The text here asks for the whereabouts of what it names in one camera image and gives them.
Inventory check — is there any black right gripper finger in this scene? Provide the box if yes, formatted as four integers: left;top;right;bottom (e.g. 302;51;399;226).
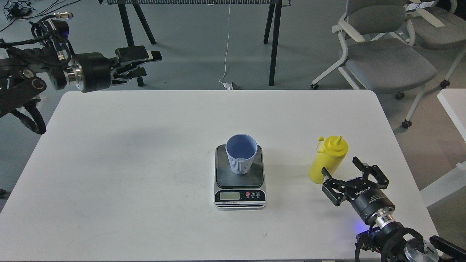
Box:
352;156;389;190
321;167;351;207

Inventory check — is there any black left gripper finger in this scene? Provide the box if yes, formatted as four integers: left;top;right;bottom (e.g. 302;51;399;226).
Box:
111;67;147;85
115;46;163;65

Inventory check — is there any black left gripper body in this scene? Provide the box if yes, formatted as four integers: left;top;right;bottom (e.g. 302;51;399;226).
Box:
69;52;117;93

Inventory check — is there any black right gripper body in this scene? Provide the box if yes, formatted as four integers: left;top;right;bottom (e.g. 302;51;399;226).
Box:
343;178;395;226

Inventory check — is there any yellow squeeze bottle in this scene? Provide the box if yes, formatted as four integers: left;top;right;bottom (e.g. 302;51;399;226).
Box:
308;136;348;184

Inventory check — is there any blue ribbed plastic cup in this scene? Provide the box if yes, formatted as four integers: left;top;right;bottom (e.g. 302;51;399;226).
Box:
226;134;258;175

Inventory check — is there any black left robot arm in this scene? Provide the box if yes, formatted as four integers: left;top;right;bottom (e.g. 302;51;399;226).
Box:
0;12;162;134

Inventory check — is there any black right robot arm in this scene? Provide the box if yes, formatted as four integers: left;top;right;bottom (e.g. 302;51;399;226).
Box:
321;156;466;262

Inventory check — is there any black digital kitchen scale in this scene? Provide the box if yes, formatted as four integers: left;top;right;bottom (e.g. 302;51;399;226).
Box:
214;144;267;210

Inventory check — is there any grey office chair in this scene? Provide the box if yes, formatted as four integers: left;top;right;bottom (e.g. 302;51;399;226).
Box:
406;0;466;88
311;0;437;129

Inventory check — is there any white hanging cable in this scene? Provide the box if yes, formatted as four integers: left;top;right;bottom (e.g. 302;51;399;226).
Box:
218;4;233;90

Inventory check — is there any black cable bundle on floor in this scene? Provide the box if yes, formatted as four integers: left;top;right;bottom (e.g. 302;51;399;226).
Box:
0;0;82;33

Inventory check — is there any black trestle table frame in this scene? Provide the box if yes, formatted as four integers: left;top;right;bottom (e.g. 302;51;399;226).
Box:
99;0;284;86

